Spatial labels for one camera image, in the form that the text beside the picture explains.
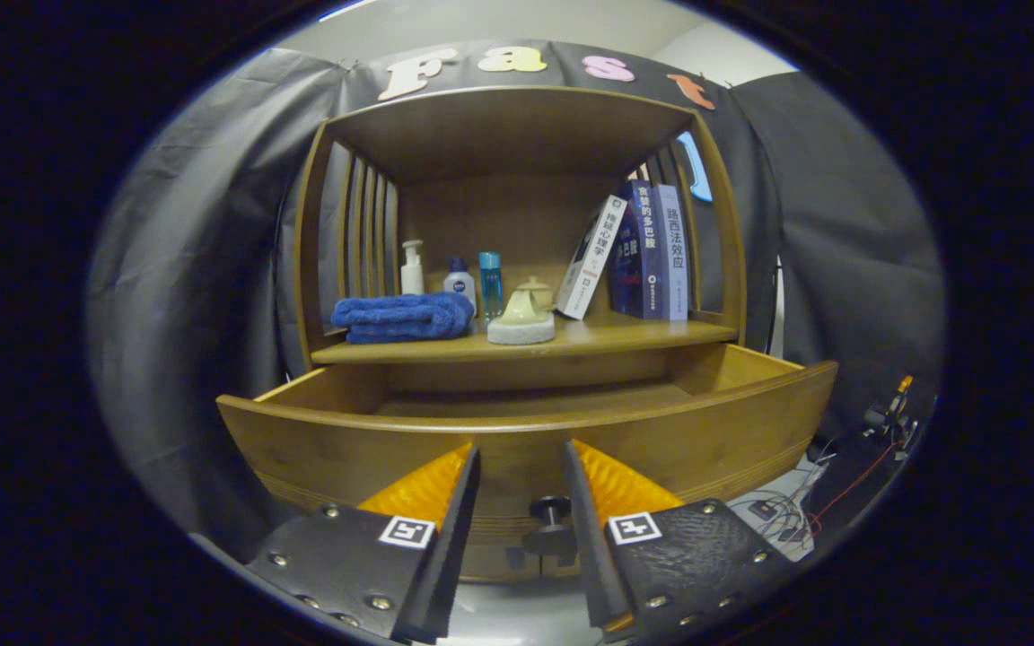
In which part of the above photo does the clear blue bottle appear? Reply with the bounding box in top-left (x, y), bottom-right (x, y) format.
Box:
top-left (478, 251), bottom-right (504, 324)

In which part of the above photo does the bundle of floor cables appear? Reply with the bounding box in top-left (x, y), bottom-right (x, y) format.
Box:
top-left (732, 435), bottom-right (895, 544)

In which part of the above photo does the cream handled cleaning brush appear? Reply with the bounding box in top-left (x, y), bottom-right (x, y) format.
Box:
top-left (486, 289), bottom-right (556, 345)

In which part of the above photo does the white bottle with blue cap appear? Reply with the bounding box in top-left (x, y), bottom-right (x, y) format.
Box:
top-left (443, 258), bottom-right (478, 315)

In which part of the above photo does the black backdrop cloth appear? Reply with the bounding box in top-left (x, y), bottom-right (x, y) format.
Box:
top-left (86, 40), bottom-right (944, 557)

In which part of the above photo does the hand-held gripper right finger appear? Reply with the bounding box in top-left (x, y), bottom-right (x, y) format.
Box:
top-left (562, 438), bottom-right (796, 642)

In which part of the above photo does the cream lidded teacup with saucer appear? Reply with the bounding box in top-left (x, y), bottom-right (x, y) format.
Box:
top-left (517, 275), bottom-right (556, 312)

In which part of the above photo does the wooden countertop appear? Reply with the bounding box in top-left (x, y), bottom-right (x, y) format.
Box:
top-left (311, 310), bottom-right (740, 365)

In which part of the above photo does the white pump bottle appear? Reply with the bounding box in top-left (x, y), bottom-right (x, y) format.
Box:
top-left (400, 240), bottom-right (425, 296)

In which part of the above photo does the light blue book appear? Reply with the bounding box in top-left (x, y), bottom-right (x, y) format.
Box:
top-left (656, 184), bottom-right (690, 322)

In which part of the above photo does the white book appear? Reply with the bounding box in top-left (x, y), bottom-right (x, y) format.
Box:
top-left (556, 195), bottom-right (628, 321)

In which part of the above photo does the dark blue book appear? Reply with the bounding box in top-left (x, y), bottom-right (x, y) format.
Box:
top-left (609, 179), bottom-right (667, 319)

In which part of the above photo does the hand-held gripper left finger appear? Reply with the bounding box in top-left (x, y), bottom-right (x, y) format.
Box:
top-left (246, 442), bottom-right (482, 645)

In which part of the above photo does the wooden cabinet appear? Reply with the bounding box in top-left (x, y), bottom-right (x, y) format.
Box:
top-left (293, 85), bottom-right (749, 584)

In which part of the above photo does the folded blue towel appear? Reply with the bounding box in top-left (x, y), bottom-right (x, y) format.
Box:
top-left (330, 292), bottom-right (476, 345)

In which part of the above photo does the wooden drawer with black knob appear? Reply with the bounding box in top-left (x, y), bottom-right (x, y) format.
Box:
top-left (216, 343), bottom-right (839, 557)

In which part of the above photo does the black and orange device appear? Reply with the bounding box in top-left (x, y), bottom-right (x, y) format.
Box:
top-left (865, 375), bottom-right (917, 441)

